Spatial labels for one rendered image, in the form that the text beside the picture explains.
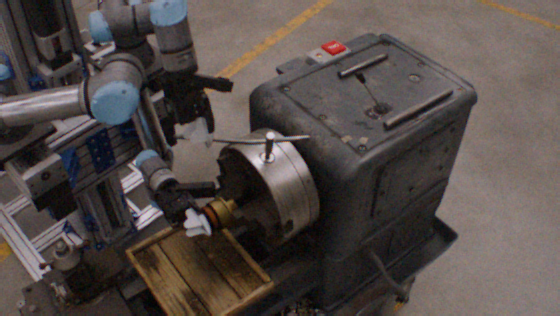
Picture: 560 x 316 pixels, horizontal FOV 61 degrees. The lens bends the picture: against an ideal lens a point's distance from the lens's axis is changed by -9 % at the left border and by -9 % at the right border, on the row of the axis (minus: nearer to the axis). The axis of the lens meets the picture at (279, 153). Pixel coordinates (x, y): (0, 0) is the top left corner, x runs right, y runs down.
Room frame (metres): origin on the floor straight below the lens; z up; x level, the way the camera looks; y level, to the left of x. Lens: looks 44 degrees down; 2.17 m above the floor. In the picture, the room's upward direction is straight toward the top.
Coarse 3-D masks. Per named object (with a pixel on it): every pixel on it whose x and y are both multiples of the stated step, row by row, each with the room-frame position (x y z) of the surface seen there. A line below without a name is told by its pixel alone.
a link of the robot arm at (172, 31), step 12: (156, 0) 0.97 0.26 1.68; (168, 0) 0.95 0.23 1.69; (180, 0) 0.96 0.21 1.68; (156, 12) 0.93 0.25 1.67; (168, 12) 0.92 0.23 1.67; (180, 12) 0.94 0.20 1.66; (156, 24) 0.92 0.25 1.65; (168, 24) 0.91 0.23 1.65; (180, 24) 0.93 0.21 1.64; (156, 36) 0.93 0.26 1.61; (168, 36) 0.91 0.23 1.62; (180, 36) 0.92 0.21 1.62; (168, 48) 0.90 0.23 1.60; (180, 48) 0.91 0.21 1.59
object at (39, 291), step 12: (84, 252) 0.85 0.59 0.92; (96, 252) 0.85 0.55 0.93; (24, 288) 0.72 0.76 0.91; (36, 288) 0.73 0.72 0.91; (48, 288) 0.72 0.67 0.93; (36, 300) 0.68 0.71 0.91; (48, 300) 0.69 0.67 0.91; (24, 312) 0.64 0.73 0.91; (36, 312) 0.64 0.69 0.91; (48, 312) 0.65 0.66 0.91; (60, 312) 0.64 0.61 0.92; (132, 312) 0.66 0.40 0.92
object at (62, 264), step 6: (72, 246) 0.72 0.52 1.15; (54, 252) 0.69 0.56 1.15; (72, 252) 0.70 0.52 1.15; (78, 252) 0.71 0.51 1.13; (54, 258) 0.68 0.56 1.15; (60, 258) 0.68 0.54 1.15; (66, 258) 0.68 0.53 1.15; (72, 258) 0.68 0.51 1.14; (78, 258) 0.69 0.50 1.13; (54, 264) 0.67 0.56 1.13; (60, 264) 0.67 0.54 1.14; (66, 264) 0.67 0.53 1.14; (72, 264) 0.67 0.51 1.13; (60, 270) 0.66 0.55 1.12
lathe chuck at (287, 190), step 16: (240, 144) 1.01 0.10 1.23; (240, 160) 0.97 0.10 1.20; (256, 160) 0.94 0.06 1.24; (272, 160) 0.94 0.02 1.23; (288, 160) 0.95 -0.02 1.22; (256, 176) 0.92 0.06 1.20; (272, 176) 0.90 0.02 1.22; (288, 176) 0.91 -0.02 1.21; (240, 192) 0.98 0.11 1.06; (256, 192) 0.92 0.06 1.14; (272, 192) 0.87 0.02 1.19; (288, 192) 0.88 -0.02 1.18; (304, 192) 0.89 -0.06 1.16; (272, 208) 0.86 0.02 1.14; (288, 208) 0.85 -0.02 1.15; (304, 208) 0.87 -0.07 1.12; (304, 224) 0.87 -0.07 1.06; (272, 240) 0.86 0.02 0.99
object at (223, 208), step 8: (216, 200) 0.90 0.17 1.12; (224, 200) 0.90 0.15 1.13; (232, 200) 0.91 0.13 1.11; (208, 208) 0.88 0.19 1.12; (216, 208) 0.87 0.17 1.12; (224, 208) 0.88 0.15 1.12; (232, 208) 0.89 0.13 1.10; (208, 216) 0.85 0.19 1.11; (216, 216) 0.86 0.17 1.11; (224, 216) 0.86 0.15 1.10; (232, 216) 0.86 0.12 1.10; (216, 224) 0.84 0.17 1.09; (224, 224) 0.85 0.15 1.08; (232, 224) 0.86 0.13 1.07
